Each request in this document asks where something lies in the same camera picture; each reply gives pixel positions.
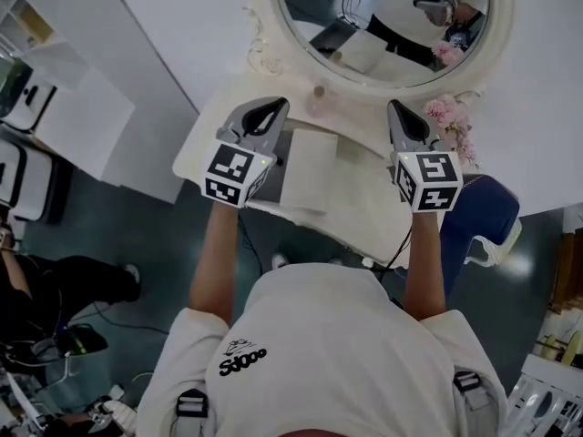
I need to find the black and green device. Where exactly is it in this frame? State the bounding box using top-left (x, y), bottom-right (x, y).
top-left (57, 323), bottom-right (110, 360)

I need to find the person's right forearm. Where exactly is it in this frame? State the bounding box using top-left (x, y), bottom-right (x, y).
top-left (402, 208), bottom-right (448, 322)

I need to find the pink flower bouquet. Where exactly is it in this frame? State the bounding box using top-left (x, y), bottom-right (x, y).
top-left (422, 92), bottom-right (480, 168)

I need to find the blue chair with white frame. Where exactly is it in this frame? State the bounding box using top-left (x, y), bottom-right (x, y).
top-left (438, 173), bottom-right (523, 300)

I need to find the white appliance with black panel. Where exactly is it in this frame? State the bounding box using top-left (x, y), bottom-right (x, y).
top-left (0, 68), bottom-right (59, 135)

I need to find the white oval framed mirror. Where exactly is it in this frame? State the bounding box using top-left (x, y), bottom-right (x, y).
top-left (244, 0), bottom-right (517, 105)

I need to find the grey harness strap with buckle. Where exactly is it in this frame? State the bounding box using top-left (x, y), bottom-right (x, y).
top-left (452, 369), bottom-right (501, 437)
top-left (175, 387), bottom-right (211, 437)

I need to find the white low cabinet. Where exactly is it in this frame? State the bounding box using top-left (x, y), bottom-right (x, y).
top-left (34, 65), bottom-right (138, 182)

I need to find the pink glass perfume bottle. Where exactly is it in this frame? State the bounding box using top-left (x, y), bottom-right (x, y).
top-left (305, 84), bottom-right (339, 118)

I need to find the brown wooden cabinet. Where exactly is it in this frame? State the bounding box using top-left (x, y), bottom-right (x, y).
top-left (547, 227), bottom-right (583, 319)

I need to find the white and black device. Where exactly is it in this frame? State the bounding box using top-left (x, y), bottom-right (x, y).
top-left (0, 137), bottom-right (61, 226)

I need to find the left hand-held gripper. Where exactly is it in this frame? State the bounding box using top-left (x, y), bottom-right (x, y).
top-left (199, 97), bottom-right (291, 209)

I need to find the white open shelf unit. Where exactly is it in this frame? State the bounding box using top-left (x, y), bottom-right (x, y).
top-left (0, 0), bottom-right (90, 79)

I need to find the white dressing table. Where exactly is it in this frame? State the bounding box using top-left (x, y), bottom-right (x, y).
top-left (171, 77), bottom-right (484, 266)

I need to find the person's left forearm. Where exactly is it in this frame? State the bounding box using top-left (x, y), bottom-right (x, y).
top-left (188, 199), bottom-right (241, 328)

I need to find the white box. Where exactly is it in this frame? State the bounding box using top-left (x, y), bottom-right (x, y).
top-left (279, 127), bottom-right (341, 217)

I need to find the black floor cable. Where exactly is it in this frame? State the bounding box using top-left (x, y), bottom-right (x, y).
top-left (67, 301), bottom-right (170, 337)

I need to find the person's white t-shirt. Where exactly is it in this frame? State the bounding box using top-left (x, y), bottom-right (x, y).
top-left (136, 261), bottom-right (510, 437)

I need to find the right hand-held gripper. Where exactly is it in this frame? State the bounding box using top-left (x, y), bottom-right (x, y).
top-left (386, 99), bottom-right (465, 214)

